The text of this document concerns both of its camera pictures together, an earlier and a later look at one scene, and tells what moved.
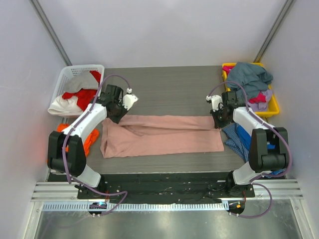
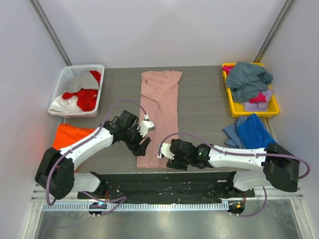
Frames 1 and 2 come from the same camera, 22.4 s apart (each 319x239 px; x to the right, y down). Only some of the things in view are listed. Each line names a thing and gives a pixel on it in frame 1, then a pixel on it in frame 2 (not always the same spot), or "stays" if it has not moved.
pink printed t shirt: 146,135 -> 159,102
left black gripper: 117,114 -> 136,142
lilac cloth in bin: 262,106 stays
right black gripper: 220,119 -> 176,158
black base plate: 162,186 stays
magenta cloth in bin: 261,97 stays
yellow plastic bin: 273,108 stays
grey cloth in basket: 84,80 stays
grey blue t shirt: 254,78 stays
